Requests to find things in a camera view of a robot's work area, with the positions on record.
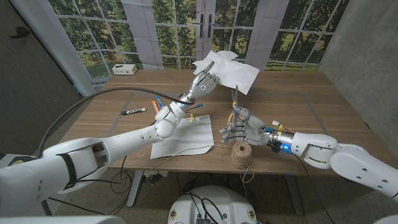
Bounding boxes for black wall door handle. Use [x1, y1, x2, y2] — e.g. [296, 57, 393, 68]
[9, 26, 31, 40]

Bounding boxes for white floor mat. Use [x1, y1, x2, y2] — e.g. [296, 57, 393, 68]
[0, 154, 12, 169]

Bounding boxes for thin black cable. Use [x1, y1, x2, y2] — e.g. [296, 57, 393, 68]
[294, 154, 330, 224]

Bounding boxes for yellow black insole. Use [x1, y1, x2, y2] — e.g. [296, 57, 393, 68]
[7, 155, 37, 167]

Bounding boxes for white power strip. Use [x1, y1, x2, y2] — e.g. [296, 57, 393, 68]
[111, 63, 138, 76]

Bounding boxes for printed window backdrop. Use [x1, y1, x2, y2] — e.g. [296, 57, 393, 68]
[9, 0, 351, 97]

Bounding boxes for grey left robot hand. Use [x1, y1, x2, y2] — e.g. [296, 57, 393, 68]
[178, 60, 221, 106]

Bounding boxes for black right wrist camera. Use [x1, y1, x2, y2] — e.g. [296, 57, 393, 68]
[269, 139, 283, 154]

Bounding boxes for metal table leg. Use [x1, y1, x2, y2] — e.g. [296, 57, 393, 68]
[126, 170, 144, 208]
[284, 175, 304, 216]

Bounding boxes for brown twine ball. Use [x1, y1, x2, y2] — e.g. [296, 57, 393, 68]
[146, 141, 255, 184]

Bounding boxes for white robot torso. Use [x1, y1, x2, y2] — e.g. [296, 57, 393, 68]
[167, 185, 258, 224]

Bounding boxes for grey scissors with orange handles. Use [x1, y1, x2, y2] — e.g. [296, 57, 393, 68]
[228, 85, 251, 133]

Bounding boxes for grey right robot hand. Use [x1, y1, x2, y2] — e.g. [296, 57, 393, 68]
[219, 114, 295, 155]

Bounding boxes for black dry erase marker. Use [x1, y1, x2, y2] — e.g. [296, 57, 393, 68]
[120, 108, 146, 116]

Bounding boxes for white paper sheet with slits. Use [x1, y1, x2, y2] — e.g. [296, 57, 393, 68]
[150, 114, 215, 159]

